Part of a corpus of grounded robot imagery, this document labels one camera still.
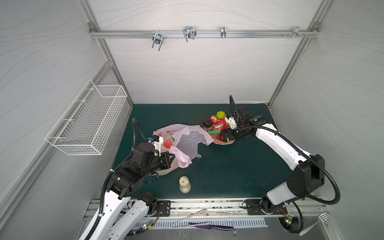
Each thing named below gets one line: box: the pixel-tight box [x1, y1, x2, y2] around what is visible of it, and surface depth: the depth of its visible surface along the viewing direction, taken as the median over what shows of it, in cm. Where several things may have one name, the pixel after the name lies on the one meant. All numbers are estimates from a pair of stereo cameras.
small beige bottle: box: [179, 176, 192, 194], surface depth 75 cm
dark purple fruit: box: [203, 119, 212, 128], surface depth 100 cm
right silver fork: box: [299, 211, 332, 236], surface depth 72 cm
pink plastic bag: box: [153, 124, 215, 176], surface depth 81 cm
